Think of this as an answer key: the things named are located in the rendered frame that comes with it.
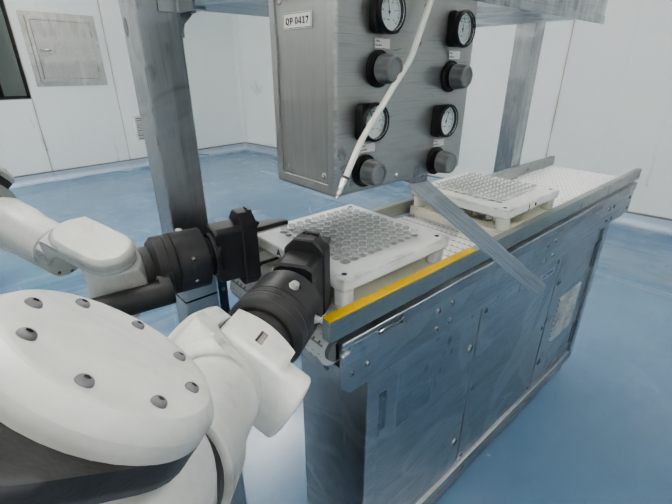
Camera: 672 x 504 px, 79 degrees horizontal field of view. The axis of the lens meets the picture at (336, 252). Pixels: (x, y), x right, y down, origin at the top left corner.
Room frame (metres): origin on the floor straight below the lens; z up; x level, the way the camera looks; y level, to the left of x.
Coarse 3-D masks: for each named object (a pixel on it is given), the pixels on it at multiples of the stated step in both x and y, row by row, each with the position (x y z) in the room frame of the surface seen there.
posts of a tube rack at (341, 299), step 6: (438, 252) 0.63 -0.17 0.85; (426, 258) 0.64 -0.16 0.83; (432, 258) 0.63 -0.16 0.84; (438, 258) 0.63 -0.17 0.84; (336, 294) 0.49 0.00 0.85; (342, 294) 0.49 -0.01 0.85; (348, 294) 0.49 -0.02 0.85; (336, 300) 0.49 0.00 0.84; (342, 300) 0.49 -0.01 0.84; (348, 300) 0.49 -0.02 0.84; (342, 306) 0.49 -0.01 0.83
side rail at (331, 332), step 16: (624, 176) 1.20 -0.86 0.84; (592, 192) 1.03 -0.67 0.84; (608, 192) 1.11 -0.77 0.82; (560, 208) 0.90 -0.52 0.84; (576, 208) 0.96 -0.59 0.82; (528, 224) 0.79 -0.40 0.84; (544, 224) 0.84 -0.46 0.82; (496, 240) 0.71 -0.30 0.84; (512, 240) 0.75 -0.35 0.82; (480, 256) 0.67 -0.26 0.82; (448, 272) 0.60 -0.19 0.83; (416, 288) 0.55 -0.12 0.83; (432, 288) 0.58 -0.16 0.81; (384, 304) 0.50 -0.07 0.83; (400, 304) 0.52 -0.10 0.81; (352, 320) 0.46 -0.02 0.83; (368, 320) 0.48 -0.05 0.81; (336, 336) 0.44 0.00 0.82
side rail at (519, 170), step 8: (536, 160) 1.43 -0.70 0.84; (544, 160) 1.45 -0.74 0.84; (552, 160) 1.50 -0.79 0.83; (512, 168) 1.31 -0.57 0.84; (520, 168) 1.33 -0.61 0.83; (528, 168) 1.37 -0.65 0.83; (536, 168) 1.42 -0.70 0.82; (496, 176) 1.23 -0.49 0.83; (504, 176) 1.27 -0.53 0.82; (512, 176) 1.30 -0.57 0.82; (408, 200) 0.96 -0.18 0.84; (376, 208) 0.90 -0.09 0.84; (384, 208) 0.90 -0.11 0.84; (392, 208) 0.92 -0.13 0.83; (400, 208) 0.94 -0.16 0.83; (408, 208) 0.96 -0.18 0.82; (392, 216) 0.92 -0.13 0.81
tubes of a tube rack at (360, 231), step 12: (336, 216) 0.72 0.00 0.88; (348, 216) 0.72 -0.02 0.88; (360, 216) 0.71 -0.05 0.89; (300, 228) 0.65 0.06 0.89; (312, 228) 0.66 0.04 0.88; (324, 228) 0.66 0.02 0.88; (336, 228) 0.66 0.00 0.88; (348, 228) 0.66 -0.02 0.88; (360, 228) 0.66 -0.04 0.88; (372, 228) 0.65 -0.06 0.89; (384, 228) 0.65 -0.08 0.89; (396, 228) 0.65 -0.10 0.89; (336, 240) 0.60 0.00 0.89; (348, 240) 0.61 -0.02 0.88; (360, 240) 0.61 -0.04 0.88; (372, 240) 0.60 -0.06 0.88; (348, 252) 0.56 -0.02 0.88
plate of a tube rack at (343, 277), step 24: (312, 216) 0.74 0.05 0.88; (384, 216) 0.74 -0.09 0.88; (264, 240) 0.62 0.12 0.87; (288, 240) 0.62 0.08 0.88; (408, 240) 0.62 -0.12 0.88; (432, 240) 0.62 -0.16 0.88; (336, 264) 0.53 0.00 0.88; (360, 264) 0.53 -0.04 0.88; (384, 264) 0.53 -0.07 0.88; (336, 288) 0.49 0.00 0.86
